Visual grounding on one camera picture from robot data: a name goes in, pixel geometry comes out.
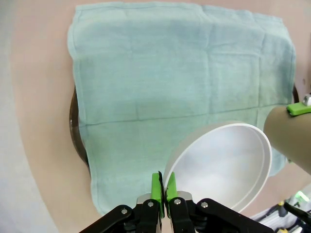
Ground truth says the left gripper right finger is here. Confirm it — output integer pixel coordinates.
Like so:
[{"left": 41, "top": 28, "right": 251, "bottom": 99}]
[{"left": 164, "top": 170, "right": 276, "bottom": 233}]

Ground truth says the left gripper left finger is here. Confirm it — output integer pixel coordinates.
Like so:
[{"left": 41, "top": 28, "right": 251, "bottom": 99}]
[{"left": 77, "top": 171, "right": 163, "bottom": 233}]

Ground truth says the tall brown cup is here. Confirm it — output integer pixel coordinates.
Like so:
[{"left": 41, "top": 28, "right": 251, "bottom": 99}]
[{"left": 263, "top": 105, "right": 311, "bottom": 176}]

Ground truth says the white bowl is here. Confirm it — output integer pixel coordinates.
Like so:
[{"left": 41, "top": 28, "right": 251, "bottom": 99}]
[{"left": 164, "top": 121, "right": 272, "bottom": 214}]

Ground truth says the green cloth mat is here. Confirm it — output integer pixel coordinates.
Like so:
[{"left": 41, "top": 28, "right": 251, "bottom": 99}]
[{"left": 67, "top": 1, "right": 296, "bottom": 216}]

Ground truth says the dark brown serving tray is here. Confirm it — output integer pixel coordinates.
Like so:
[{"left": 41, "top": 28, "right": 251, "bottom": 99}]
[{"left": 69, "top": 82, "right": 300, "bottom": 175}]

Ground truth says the black device with green light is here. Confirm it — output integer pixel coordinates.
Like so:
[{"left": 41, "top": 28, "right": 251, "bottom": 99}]
[{"left": 278, "top": 189, "right": 311, "bottom": 220}]

